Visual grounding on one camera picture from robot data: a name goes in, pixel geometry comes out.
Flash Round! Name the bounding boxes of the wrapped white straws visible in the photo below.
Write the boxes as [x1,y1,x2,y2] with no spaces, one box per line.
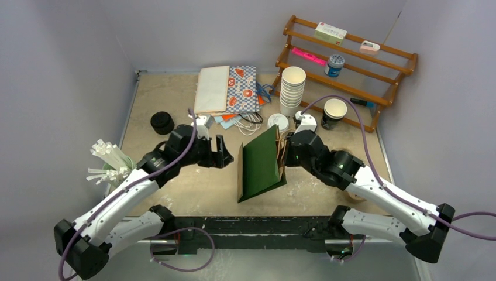
[86,139,136,187]

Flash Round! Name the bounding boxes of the dark printed coffee cup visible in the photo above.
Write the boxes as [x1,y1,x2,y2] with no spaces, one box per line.
[321,98,347,130]

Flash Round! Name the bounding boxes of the pink white small case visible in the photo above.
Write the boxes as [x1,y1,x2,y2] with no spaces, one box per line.
[359,40,381,56]

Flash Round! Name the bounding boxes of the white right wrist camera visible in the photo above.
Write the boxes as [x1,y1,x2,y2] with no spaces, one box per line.
[294,111,318,133]

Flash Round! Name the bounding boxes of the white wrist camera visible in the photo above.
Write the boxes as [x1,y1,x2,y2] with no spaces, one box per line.
[191,115,214,141]
[294,111,318,133]

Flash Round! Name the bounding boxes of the green straw holder cup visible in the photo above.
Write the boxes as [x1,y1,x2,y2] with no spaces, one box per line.
[98,157,137,187]

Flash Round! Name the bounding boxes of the dark blue marker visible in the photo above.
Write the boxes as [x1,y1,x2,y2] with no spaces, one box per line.
[350,98,375,108]

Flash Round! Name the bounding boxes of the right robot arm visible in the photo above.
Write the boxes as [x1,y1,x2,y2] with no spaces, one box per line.
[285,130,455,263]

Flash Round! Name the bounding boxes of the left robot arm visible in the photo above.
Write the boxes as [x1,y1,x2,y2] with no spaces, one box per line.
[54,123,234,280]

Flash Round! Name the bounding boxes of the wooden shelf rack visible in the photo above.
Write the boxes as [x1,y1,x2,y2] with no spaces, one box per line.
[270,15,418,133]

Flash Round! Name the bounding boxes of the white lid stack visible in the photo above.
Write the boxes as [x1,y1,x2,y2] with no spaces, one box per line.
[267,113,290,133]

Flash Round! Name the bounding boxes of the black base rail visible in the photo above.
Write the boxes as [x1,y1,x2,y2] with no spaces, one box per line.
[137,215,373,257]

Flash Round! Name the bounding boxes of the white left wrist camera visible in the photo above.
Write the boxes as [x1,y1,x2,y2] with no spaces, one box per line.
[191,115,214,141]

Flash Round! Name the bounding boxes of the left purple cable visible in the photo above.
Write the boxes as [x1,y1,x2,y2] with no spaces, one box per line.
[58,108,198,281]

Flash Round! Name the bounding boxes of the blue lidded jar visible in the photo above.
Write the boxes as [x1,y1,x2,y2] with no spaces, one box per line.
[324,54,345,77]

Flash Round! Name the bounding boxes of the green paper bag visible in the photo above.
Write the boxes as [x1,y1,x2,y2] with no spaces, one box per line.
[237,125,287,203]

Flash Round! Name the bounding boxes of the purple cable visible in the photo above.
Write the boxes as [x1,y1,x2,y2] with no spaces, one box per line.
[300,95,496,241]
[58,108,198,281]

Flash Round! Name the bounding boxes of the blue checkered bakery bag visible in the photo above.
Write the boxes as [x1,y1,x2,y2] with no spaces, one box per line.
[225,66,260,114]

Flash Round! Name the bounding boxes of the white green box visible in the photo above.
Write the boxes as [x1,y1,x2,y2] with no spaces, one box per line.
[313,22,347,46]

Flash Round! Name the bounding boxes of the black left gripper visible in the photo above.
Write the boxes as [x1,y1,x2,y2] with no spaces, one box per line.
[179,133,233,168]

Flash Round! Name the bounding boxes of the stack of white paper cups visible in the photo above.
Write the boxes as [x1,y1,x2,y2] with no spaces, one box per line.
[280,66,306,116]

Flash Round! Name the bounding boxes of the orange paper bag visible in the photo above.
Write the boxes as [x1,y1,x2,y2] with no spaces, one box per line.
[219,95,266,122]

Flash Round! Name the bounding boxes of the pink highlighter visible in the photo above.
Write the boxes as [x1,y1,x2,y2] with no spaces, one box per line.
[291,47,327,66]

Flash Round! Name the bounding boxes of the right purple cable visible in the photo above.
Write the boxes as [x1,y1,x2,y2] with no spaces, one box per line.
[300,95,496,241]

